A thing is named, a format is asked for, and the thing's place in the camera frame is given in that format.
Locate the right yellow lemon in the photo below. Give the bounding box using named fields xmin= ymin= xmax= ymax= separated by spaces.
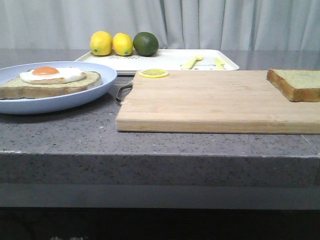
xmin=112 ymin=32 xmax=133 ymax=56

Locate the yellow plastic knife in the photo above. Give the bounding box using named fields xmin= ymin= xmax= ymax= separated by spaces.
xmin=214 ymin=57 xmax=225 ymax=70

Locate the yellow lemon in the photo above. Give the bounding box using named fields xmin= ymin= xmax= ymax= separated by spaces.
xmin=112 ymin=32 xmax=133 ymax=56
xmin=90 ymin=31 xmax=113 ymax=56

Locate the lemon slice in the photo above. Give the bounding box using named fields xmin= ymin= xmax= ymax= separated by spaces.
xmin=138 ymin=68 xmax=169 ymax=78

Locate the wooden cutting board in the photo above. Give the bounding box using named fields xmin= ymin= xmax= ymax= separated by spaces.
xmin=116 ymin=70 xmax=320 ymax=134

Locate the white curtain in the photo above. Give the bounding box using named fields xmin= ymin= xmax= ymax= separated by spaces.
xmin=0 ymin=0 xmax=320 ymax=51

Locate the green lime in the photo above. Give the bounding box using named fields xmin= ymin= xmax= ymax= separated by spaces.
xmin=133 ymin=32 xmax=159 ymax=57

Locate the light blue round plate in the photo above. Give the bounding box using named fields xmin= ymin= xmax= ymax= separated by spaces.
xmin=0 ymin=61 xmax=117 ymax=115

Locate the fried egg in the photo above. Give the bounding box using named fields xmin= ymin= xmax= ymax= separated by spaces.
xmin=19 ymin=66 xmax=86 ymax=84

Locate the left yellow lemon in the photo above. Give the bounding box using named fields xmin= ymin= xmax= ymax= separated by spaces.
xmin=90 ymin=31 xmax=113 ymax=56

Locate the bread slice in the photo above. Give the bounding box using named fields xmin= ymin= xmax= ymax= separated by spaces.
xmin=266 ymin=69 xmax=320 ymax=102
xmin=0 ymin=71 xmax=102 ymax=100

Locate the yellow plastic fork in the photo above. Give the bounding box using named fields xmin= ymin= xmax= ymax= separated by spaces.
xmin=180 ymin=55 xmax=203 ymax=70

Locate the cream bear tray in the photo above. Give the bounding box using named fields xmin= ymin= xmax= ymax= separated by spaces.
xmin=76 ymin=49 xmax=240 ymax=76

